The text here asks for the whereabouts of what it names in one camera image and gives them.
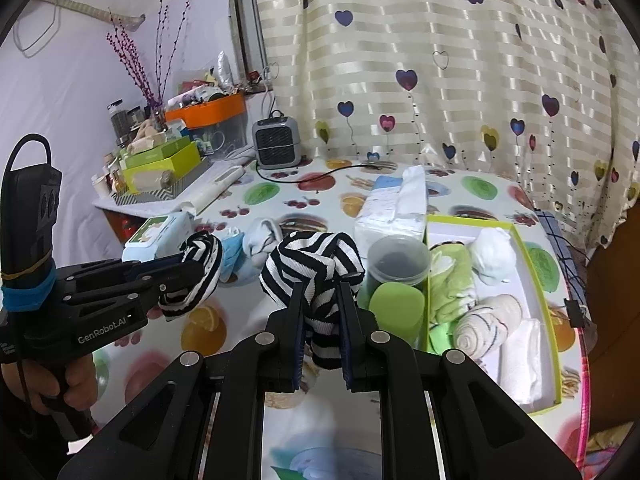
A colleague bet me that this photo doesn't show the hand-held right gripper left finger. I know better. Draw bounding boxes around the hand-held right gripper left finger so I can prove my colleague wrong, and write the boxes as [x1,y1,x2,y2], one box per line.
[57,282,308,480]

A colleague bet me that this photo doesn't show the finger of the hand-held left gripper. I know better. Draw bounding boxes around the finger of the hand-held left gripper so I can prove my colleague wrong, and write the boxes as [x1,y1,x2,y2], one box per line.
[52,255,188,286]
[62,264,203,312]

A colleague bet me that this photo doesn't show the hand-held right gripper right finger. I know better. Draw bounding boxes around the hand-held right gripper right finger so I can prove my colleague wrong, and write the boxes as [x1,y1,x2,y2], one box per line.
[336,280,583,480]

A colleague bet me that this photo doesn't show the black white striped sock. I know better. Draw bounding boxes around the black white striped sock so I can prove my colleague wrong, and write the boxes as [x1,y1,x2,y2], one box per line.
[259,230,366,373]
[159,232,224,323]

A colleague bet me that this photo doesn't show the cream sock with blue stripes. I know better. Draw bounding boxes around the cream sock with blue stripes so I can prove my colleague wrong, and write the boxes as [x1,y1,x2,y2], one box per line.
[452,294,523,361]

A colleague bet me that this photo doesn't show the white balled sock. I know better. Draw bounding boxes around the white balled sock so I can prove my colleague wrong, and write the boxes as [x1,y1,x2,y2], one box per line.
[470,227,517,286]

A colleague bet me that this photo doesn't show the white box with green rim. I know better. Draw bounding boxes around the white box with green rim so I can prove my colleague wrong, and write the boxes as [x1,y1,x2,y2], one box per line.
[422,214,566,413]

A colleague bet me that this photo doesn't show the person's left hand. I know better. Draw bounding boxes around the person's left hand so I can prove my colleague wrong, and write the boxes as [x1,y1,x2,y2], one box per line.
[0,352,98,413]

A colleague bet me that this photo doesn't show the wet wipes pack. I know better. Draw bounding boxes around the wet wipes pack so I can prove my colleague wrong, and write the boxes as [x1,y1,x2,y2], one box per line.
[121,212,196,263]

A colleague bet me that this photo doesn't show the green lidded container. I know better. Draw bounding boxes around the green lidded container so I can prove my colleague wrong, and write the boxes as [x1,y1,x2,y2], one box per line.
[369,282,427,348]

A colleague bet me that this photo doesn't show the light blue sock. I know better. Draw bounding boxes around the light blue sock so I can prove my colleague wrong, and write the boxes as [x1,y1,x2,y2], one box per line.
[220,227,251,281]

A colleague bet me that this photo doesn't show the chevron pattern box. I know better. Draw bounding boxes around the chevron pattern box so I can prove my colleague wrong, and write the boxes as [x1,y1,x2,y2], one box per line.
[111,175,201,206]

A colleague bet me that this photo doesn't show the light green cloth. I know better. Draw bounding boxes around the light green cloth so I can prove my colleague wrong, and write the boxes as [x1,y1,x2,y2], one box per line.
[427,324,458,356]

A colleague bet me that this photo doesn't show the green cardboard box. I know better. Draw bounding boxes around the green cardboard box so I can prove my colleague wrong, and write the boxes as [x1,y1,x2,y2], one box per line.
[122,140,203,193]

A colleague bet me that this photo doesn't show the dark jar with grey lid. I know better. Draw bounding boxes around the dark jar with grey lid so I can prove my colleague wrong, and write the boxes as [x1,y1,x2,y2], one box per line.
[366,234,432,301]

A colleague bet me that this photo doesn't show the cream cylindrical roll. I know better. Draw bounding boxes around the cream cylindrical roll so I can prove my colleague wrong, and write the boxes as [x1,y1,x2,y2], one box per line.
[177,164,247,216]

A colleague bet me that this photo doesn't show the blue white tissue pack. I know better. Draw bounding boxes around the blue white tissue pack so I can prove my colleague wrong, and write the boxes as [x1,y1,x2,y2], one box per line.
[354,165,430,261]

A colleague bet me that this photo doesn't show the purple flower branches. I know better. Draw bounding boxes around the purple flower branches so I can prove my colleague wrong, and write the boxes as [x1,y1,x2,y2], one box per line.
[105,0,196,111]

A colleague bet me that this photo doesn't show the orange lidded storage box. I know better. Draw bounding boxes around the orange lidded storage box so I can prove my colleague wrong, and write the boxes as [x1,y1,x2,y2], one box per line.
[164,94,249,156]

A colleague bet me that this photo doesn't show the white folded towel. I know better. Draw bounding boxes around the white folded towel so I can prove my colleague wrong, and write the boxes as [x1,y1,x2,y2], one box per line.
[497,317,543,406]

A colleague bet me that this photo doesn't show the grey space heater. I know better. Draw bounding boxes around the grey space heater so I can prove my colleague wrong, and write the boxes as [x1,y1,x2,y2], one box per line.
[251,116,303,170]

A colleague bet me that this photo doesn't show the pile of small toiletries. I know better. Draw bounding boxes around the pile of small toiletries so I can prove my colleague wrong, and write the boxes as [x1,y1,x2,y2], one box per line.
[167,52,246,111]

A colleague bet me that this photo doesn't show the pink hula hoop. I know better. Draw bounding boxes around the pink hula hoop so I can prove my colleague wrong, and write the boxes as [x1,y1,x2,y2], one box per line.
[570,240,598,466]

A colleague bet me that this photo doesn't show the wooden wardrobe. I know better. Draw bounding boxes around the wooden wardrobe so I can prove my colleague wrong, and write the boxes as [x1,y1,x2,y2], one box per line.
[585,220,640,431]

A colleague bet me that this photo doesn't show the yellow cloth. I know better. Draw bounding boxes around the yellow cloth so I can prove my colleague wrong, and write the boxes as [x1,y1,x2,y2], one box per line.
[585,420,636,461]

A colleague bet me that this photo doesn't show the striped heart print curtain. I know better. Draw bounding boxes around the striped heart print curtain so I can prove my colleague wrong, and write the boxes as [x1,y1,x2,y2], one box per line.
[250,0,640,251]

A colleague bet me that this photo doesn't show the black power cable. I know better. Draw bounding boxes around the black power cable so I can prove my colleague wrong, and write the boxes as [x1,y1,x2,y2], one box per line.
[255,157,397,184]

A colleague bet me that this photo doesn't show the wall mounted clothes rail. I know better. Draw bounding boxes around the wall mounted clothes rail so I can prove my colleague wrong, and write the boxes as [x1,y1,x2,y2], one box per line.
[15,0,146,58]

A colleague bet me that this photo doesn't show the black cable connector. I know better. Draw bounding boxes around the black cable connector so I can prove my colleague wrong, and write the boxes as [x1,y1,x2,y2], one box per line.
[564,297,586,326]

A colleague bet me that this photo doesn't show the window frame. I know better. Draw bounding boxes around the window frame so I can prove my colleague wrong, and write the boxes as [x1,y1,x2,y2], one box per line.
[226,0,273,93]

